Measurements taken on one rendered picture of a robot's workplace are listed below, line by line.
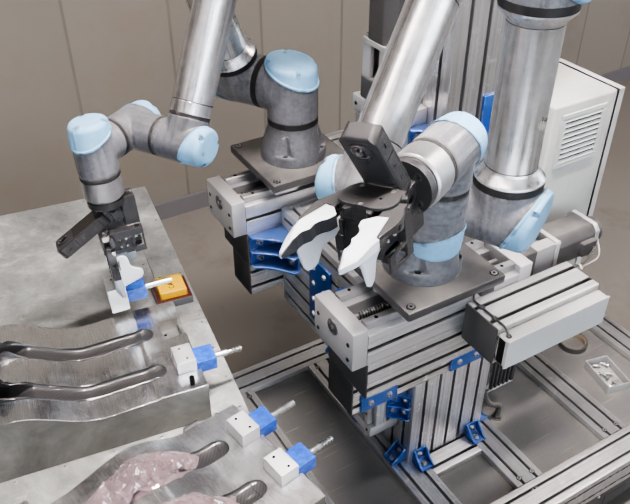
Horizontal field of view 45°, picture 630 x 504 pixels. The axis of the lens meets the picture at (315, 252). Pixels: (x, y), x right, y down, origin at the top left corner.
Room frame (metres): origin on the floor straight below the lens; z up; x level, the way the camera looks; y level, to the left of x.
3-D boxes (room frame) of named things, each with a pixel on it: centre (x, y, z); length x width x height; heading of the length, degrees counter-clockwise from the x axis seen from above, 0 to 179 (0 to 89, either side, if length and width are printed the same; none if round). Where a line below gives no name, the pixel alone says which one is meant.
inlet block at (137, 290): (1.22, 0.36, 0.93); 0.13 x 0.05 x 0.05; 113
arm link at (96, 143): (1.23, 0.40, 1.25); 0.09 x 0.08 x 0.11; 151
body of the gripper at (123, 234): (1.22, 0.38, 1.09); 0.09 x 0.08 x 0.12; 113
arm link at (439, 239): (0.87, -0.15, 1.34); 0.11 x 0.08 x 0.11; 56
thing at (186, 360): (1.06, 0.20, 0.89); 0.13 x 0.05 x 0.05; 113
